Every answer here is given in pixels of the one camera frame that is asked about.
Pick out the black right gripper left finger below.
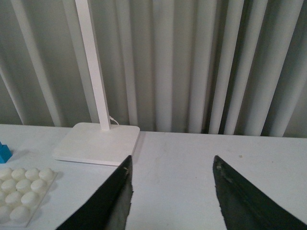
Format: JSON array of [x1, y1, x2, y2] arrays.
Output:
[[57, 155, 133, 230]]

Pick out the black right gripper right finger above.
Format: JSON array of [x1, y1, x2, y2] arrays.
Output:
[[213, 155, 307, 230]]

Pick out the blue block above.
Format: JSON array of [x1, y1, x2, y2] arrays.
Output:
[[0, 142, 12, 164]]

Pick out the white desk lamp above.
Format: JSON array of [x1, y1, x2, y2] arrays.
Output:
[[53, 0, 140, 166]]

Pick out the grey pleated curtain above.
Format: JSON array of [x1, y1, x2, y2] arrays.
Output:
[[0, 0, 307, 138]]

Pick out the white studded base plate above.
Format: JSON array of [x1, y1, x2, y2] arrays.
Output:
[[0, 168, 58, 228]]

